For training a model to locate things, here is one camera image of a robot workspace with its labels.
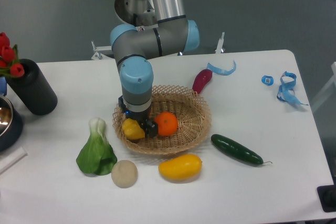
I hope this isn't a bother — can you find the yellow bell pepper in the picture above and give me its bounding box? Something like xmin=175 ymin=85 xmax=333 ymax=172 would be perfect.
xmin=122 ymin=118 xmax=145 ymax=141

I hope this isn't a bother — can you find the green cucumber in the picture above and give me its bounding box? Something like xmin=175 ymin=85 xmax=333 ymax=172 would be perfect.
xmin=211 ymin=134 xmax=272 ymax=167

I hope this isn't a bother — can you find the red tulip bouquet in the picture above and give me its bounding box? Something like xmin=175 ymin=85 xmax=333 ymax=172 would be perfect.
xmin=1 ymin=32 xmax=25 ymax=78

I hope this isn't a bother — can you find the orange tangerine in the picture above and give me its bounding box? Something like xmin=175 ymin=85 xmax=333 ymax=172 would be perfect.
xmin=154 ymin=112 xmax=178 ymax=136

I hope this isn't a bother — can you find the curved blue tape strip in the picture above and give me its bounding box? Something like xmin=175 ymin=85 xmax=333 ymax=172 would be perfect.
xmin=206 ymin=61 xmax=237 ymax=76

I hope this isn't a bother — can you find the beige steamed bun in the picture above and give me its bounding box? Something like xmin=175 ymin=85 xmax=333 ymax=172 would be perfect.
xmin=111 ymin=160 xmax=138 ymax=188

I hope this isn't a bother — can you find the purple eggplant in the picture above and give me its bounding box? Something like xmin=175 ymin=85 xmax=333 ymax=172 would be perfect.
xmin=192 ymin=69 xmax=213 ymax=94

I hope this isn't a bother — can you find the woven wicker basket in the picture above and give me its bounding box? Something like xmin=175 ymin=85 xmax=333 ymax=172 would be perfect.
xmin=112 ymin=85 xmax=211 ymax=155

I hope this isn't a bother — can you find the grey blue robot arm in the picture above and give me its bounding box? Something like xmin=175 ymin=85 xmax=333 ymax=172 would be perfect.
xmin=110 ymin=0 xmax=200 ymax=137

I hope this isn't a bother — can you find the black cylindrical vase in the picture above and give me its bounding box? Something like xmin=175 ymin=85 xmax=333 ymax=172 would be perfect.
xmin=6 ymin=59 xmax=58 ymax=115

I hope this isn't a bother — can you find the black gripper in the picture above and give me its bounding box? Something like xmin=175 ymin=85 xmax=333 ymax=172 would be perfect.
xmin=118 ymin=96 xmax=158 ymax=138

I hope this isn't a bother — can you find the green bok choy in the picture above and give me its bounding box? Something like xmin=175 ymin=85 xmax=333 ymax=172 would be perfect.
xmin=76 ymin=118 xmax=117 ymax=176

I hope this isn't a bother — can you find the crumpled blue tape strip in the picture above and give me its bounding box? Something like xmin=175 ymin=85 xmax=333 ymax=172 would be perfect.
xmin=276 ymin=71 xmax=308 ymax=105

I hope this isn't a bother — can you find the small blue tape roll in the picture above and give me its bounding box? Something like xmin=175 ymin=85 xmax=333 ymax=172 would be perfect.
xmin=261 ymin=75 xmax=274 ymax=86

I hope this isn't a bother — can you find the black device at table edge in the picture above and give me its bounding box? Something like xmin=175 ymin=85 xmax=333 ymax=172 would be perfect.
xmin=317 ymin=185 xmax=335 ymax=212

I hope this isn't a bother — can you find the yellow mango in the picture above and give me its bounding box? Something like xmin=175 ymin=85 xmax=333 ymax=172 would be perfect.
xmin=158 ymin=154 xmax=203 ymax=181

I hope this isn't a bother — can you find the white plastic bar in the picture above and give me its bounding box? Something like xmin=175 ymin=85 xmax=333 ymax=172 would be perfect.
xmin=0 ymin=147 xmax=27 ymax=174

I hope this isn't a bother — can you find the dark bowl with metal inside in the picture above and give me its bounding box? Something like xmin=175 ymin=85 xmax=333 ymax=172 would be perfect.
xmin=0 ymin=95 xmax=23 ymax=152

